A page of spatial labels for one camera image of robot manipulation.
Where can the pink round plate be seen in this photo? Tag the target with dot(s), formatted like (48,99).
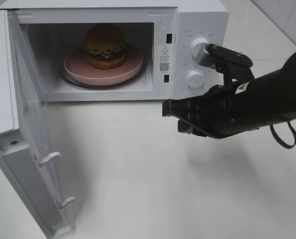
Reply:
(77,67)

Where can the upper white power knob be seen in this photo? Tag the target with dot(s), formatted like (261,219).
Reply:
(198,46)

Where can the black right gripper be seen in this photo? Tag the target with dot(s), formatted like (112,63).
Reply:
(242,107)

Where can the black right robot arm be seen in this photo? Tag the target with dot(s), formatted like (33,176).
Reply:
(284,91)

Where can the white warning label sticker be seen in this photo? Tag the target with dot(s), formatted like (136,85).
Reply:
(165,53)

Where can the white timer knob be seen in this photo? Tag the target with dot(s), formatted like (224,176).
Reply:
(195,79)

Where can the white microwave oven body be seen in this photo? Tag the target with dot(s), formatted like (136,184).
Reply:
(55,27)

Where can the glass microwave turntable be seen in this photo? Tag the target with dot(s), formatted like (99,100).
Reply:
(68,79)

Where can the burger with lettuce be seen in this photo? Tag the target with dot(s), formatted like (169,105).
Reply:
(105,46)

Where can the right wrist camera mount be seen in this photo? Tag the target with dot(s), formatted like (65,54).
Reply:
(233,65)

